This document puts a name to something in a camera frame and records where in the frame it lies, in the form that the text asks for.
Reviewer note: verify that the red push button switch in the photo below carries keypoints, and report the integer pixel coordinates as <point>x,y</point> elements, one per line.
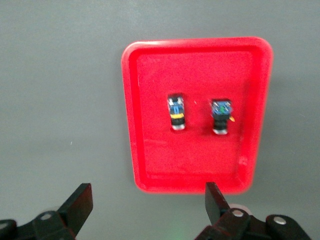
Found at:
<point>220,110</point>
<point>176,110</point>

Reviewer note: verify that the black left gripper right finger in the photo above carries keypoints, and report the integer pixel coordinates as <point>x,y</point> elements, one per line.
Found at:
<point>215,202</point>

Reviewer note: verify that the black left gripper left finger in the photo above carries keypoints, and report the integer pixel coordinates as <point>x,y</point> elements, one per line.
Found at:
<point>75,207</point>

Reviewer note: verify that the red plastic tray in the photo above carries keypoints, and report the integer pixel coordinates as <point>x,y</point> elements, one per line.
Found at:
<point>195,70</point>

